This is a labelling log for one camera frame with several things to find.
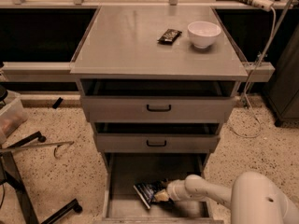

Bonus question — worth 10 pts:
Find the black rolling stand base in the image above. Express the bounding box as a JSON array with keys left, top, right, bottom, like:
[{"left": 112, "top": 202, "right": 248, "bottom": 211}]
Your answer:
[{"left": 0, "top": 131, "right": 84, "bottom": 224}]

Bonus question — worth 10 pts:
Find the small black floor object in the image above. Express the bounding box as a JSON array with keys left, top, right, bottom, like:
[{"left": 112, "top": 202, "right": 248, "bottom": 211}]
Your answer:
[{"left": 52, "top": 97, "right": 64, "bottom": 109}]

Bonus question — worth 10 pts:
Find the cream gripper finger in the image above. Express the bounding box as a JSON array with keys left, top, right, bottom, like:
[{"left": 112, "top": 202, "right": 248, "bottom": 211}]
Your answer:
[{"left": 154, "top": 189, "right": 169, "bottom": 203}]

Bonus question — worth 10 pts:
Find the white ceramic bowl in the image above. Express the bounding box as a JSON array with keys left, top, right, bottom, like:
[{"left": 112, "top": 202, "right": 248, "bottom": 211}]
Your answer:
[{"left": 188, "top": 21, "right": 221, "bottom": 49}]

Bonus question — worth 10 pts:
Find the black snack packet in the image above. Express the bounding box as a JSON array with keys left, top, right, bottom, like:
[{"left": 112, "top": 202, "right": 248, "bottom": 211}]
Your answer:
[{"left": 158, "top": 29, "right": 182, "bottom": 44}]

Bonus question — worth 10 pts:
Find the clear plastic storage bin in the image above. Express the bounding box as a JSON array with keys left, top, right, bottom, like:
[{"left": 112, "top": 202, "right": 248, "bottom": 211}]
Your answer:
[{"left": 0, "top": 91, "right": 28, "bottom": 144}]

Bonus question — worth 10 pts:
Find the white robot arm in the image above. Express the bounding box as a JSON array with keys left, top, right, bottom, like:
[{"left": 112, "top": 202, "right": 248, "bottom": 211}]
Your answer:
[{"left": 154, "top": 172, "right": 299, "bottom": 224}]

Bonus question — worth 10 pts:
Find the blue chip bag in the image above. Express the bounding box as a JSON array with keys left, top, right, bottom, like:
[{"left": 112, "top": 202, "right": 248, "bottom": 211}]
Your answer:
[{"left": 134, "top": 180, "right": 168, "bottom": 209}]

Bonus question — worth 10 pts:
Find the grey drawer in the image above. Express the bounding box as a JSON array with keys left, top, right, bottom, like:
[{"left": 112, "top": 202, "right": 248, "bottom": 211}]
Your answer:
[
  {"left": 79, "top": 78, "right": 235, "bottom": 123},
  {"left": 99, "top": 153, "right": 224, "bottom": 224},
  {"left": 93, "top": 122, "right": 220, "bottom": 153}
]

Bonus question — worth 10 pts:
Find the middle grey drawer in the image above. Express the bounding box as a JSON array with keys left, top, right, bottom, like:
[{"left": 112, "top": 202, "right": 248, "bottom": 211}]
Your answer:
[{"left": 93, "top": 122, "right": 220, "bottom": 153}]

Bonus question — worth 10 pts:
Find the bottom grey drawer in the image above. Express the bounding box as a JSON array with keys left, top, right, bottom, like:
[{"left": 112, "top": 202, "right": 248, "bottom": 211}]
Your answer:
[{"left": 99, "top": 153, "right": 224, "bottom": 224}]

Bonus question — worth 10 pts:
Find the thin metal rod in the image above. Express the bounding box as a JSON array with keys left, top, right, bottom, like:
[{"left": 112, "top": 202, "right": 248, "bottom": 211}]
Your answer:
[{"left": 0, "top": 141, "right": 75, "bottom": 155}]

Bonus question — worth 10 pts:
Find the dark grey side cabinet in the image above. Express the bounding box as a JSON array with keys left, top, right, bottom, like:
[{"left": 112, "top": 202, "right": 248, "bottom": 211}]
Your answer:
[{"left": 264, "top": 24, "right": 299, "bottom": 127}]

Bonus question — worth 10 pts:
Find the white cable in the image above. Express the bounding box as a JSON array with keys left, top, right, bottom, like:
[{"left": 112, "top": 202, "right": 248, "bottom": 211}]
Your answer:
[{"left": 229, "top": 0, "right": 299, "bottom": 139}]

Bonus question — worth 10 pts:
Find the top grey drawer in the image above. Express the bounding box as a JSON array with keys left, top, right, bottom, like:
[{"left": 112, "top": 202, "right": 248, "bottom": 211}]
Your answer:
[{"left": 79, "top": 78, "right": 235, "bottom": 123}]

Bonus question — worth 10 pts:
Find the grey drawer cabinet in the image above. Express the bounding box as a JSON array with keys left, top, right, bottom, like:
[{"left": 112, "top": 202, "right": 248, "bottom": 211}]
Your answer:
[{"left": 70, "top": 5, "right": 249, "bottom": 173}]

